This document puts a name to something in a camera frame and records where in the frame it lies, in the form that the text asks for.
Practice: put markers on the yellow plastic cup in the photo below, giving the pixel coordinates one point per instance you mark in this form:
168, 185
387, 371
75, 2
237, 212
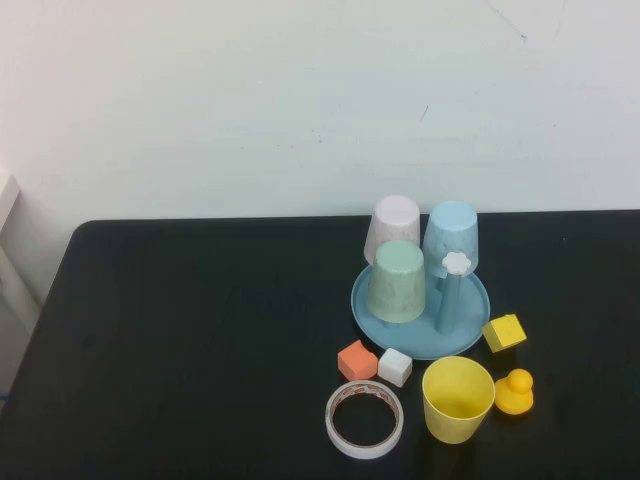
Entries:
450, 425

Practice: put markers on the pink plastic cup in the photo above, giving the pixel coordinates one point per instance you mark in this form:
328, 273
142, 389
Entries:
395, 220

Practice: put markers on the green plastic cup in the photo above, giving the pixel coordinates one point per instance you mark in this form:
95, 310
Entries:
395, 285

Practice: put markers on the light blue plastic cup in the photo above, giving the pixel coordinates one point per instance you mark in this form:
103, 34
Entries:
452, 230

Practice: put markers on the blue cup stand tray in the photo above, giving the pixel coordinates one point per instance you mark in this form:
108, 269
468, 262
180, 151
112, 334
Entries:
415, 341

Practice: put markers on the orange cube block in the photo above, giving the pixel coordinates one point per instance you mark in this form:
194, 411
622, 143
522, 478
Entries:
356, 362

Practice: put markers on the white cube block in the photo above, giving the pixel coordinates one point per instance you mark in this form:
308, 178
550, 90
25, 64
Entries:
395, 367

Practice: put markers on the yellow cube block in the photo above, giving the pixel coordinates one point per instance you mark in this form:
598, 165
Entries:
504, 334

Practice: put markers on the white tape roll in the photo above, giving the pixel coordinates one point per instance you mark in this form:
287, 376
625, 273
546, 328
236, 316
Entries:
365, 451

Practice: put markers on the yellow rubber duck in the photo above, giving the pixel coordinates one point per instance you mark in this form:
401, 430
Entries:
514, 397

